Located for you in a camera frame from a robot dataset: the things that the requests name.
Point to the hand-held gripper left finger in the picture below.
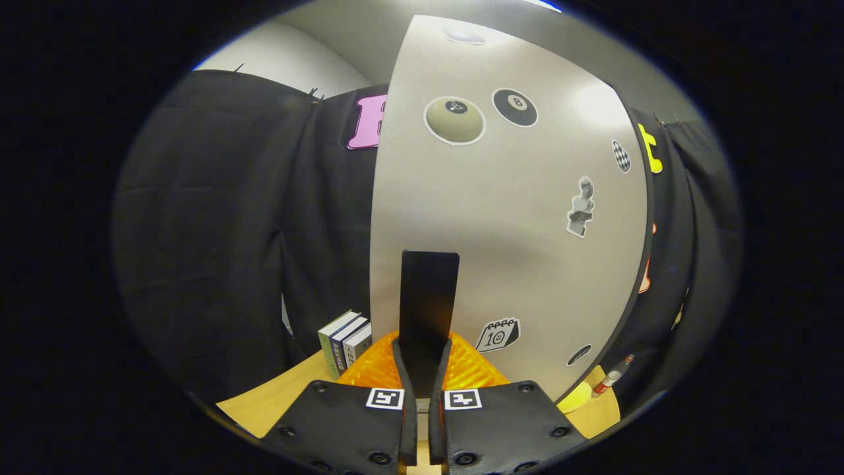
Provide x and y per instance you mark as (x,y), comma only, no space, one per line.
(343,429)

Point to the red and white marker pen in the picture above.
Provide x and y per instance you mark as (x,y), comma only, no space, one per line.
(610,377)

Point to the grey shoe cabinet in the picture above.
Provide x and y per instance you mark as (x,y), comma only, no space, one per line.
(651,218)

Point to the yellow rounded object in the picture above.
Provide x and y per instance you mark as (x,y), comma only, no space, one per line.
(575,399)

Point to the beige shoe cabinet door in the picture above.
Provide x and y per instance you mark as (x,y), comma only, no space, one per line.
(501,198)

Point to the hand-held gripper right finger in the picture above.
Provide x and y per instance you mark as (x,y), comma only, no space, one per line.
(501,429)

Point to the dark blue book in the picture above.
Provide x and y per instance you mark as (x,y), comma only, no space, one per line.
(344,343)

